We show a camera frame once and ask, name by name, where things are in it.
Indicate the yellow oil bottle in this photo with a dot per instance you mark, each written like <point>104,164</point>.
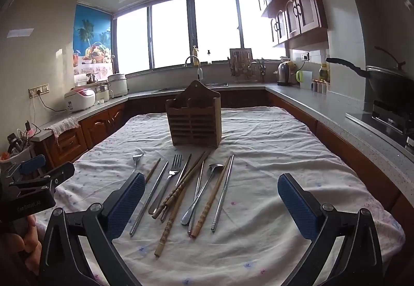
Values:
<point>324,72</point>

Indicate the large metal fork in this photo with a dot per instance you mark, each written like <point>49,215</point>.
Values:
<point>173,171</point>

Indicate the metal spoon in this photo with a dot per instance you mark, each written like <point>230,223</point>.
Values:
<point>216,168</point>

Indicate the white and red rice cooker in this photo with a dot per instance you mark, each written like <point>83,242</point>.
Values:
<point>79,99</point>

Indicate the dish rack with cutting board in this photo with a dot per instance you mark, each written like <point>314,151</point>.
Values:
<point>241,63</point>

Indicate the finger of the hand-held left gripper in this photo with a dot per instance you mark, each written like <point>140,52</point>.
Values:
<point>61,173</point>
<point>32,163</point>

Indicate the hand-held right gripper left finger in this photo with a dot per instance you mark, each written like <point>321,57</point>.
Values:
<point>126,198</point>

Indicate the window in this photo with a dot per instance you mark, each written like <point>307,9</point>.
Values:
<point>168,34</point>

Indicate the person's left hand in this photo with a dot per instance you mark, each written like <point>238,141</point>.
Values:
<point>30,244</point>

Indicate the wall socket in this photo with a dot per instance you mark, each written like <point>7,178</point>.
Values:
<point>305,56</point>

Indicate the fringed cloth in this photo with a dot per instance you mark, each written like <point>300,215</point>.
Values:
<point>64,126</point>

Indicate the gas stove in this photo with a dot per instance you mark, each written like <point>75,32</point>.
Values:
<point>385,118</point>

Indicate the tropical fruit wall poster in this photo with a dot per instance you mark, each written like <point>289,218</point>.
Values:
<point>90,37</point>

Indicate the white floral tablecloth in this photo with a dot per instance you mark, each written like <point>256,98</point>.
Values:
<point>265,150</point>

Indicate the small metal fork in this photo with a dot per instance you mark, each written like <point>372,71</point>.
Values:
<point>137,160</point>

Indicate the small dark-capped bottle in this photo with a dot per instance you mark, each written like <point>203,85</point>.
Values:
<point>209,58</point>

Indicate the small white kitchen appliance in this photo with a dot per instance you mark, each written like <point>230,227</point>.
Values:
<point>102,92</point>

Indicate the kitchen sink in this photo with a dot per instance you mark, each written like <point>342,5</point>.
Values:
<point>194,87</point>

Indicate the black wok with lid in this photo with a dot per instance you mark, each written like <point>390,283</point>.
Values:
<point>385,82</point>

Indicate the wooden base cabinets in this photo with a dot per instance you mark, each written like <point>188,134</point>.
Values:
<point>97,124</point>

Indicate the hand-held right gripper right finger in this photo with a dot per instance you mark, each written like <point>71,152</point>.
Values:
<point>297,202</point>

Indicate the wooden utensil holder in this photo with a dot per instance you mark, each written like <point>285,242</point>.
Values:
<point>194,118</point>

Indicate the kitchen faucet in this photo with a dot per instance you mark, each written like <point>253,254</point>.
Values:
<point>194,61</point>

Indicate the green and white pitcher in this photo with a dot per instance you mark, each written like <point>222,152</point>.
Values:
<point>302,77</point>

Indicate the yellow soap bottle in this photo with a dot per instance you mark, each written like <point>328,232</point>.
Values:
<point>195,53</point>

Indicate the wall socket strip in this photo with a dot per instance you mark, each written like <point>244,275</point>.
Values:
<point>38,90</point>

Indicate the steel electric kettle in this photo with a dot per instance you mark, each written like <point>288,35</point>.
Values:
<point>284,74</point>

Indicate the row of spice jars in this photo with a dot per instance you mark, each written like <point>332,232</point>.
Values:
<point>319,87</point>

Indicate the dark teapot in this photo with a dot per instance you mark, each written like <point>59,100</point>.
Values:
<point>90,78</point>

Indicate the scissors holder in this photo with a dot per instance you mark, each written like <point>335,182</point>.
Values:
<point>262,69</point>

